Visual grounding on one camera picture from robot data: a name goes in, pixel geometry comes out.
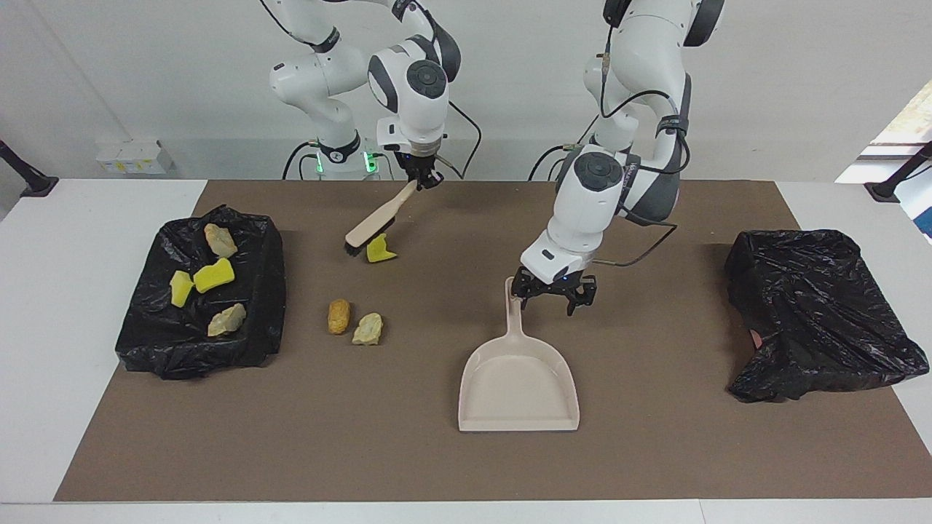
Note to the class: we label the pink bin rim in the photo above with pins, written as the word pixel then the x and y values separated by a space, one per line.
pixel 756 339

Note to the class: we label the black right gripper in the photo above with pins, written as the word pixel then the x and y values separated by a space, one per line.
pixel 422 159

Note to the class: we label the black trash bag bin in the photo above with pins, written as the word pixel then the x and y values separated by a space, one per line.
pixel 815 313
pixel 247 349

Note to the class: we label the beige hand brush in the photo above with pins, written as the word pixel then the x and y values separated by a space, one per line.
pixel 375 222

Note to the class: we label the brown table mat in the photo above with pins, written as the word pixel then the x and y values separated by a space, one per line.
pixel 655 451

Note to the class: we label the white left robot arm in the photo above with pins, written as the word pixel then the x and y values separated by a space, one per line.
pixel 582 211

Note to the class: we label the white wall socket box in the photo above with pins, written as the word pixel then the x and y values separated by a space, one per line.
pixel 135 156

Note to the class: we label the yellow green sponge piece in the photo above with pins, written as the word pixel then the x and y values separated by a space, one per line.
pixel 180 288

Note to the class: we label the orange crusted bread piece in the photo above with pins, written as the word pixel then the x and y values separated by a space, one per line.
pixel 227 321

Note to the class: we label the pale bread chunk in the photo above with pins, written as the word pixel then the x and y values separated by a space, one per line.
pixel 220 241
pixel 368 330

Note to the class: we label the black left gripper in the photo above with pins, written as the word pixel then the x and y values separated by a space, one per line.
pixel 553 280

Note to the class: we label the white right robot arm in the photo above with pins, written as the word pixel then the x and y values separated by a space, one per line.
pixel 415 94

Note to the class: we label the beige plastic dustpan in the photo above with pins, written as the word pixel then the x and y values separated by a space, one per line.
pixel 517 386

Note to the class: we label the black camera stand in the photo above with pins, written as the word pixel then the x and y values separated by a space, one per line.
pixel 33 183
pixel 888 189

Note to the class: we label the brown fried croquette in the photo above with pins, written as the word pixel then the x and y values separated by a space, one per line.
pixel 338 316

